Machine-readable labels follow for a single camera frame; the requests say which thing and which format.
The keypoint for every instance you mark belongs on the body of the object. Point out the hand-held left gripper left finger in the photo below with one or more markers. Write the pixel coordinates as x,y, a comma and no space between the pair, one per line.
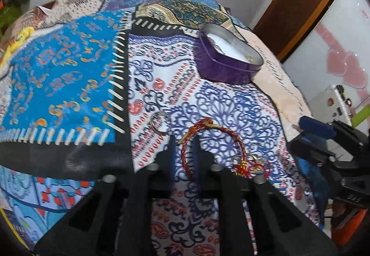
171,155

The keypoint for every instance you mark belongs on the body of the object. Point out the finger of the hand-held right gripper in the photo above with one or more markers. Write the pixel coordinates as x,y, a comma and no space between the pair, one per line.
309,150
313,126

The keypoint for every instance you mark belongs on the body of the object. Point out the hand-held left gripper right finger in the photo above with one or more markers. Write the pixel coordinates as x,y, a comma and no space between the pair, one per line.
199,157

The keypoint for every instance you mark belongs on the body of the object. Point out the purple heart-shaped tin box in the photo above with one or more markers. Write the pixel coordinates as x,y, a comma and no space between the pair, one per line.
225,69

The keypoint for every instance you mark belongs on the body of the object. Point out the small gold jewelry piece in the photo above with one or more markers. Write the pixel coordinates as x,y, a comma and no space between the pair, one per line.
251,58

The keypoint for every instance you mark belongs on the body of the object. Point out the white electronics box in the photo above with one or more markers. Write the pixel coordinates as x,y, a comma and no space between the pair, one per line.
329,101

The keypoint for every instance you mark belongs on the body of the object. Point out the green plastic item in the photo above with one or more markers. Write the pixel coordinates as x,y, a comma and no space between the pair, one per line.
361,116

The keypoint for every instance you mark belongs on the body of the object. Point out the orange plastic item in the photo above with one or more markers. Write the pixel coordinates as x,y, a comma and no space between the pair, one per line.
351,227

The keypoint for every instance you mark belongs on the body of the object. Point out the pink heart stickers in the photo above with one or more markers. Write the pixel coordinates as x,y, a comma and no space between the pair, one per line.
345,64

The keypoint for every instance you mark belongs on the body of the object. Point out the white door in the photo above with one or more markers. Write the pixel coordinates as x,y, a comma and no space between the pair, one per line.
326,27

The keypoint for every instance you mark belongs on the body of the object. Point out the patchwork printed blanket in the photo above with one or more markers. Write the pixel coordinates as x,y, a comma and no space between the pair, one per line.
72,71

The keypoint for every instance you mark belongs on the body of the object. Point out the green cloth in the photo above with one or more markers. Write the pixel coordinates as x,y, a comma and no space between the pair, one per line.
8,16

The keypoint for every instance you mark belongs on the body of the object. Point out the brown wooden door frame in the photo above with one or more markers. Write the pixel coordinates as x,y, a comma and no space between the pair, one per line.
294,1

